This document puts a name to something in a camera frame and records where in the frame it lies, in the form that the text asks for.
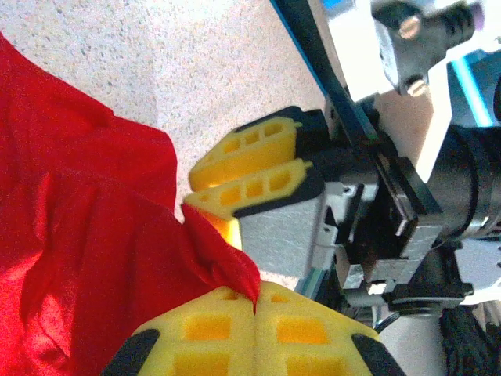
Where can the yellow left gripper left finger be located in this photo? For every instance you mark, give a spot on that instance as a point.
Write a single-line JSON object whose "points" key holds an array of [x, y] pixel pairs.
{"points": [[203, 340]]}

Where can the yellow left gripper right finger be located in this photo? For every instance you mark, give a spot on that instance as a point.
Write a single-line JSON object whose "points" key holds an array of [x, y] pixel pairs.
{"points": [[309, 337]]}

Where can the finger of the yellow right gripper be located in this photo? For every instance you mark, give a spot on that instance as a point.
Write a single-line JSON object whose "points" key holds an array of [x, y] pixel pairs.
{"points": [[254, 188], [250, 149]]}

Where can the red t-shirt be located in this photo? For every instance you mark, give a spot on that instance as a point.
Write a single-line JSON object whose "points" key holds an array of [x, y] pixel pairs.
{"points": [[98, 235]]}

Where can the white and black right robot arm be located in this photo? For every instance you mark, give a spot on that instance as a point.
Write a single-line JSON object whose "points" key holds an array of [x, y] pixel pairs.
{"points": [[411, 344]]}

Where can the blue table side trim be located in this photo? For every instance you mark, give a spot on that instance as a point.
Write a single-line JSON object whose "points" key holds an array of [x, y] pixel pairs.
{"points": [[291, 15]]}

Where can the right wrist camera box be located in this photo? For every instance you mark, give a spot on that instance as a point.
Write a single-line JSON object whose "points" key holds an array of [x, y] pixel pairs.
{"points": [[407, 39]]}

